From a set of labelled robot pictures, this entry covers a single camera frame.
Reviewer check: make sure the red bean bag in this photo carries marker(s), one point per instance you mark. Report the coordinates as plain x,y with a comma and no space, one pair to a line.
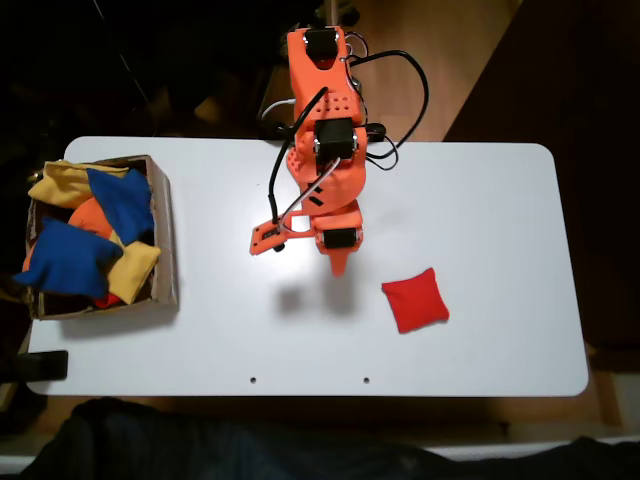
416,301
107,300

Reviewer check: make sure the cardboard box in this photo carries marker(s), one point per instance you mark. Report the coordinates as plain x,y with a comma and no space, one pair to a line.
164,235

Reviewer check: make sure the yellow bean bag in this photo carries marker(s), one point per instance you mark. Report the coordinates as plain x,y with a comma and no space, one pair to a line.
62,185
132,270

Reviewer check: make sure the blue bean bag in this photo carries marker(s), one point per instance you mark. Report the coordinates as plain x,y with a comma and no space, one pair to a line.
67,260
122,202

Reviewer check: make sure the orange bean bag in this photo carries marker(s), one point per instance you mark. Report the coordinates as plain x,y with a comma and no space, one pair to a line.
90,220

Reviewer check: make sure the black table clamp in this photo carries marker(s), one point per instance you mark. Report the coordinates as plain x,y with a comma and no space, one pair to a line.
376,131
45,365

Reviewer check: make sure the person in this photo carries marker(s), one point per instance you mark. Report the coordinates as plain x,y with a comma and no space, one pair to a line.
250,445

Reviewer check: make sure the chair base with pole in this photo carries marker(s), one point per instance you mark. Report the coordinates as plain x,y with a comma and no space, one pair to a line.
332,10

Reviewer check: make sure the orange gripper camera mount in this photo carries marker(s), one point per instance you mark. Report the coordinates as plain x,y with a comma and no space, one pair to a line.
262,240

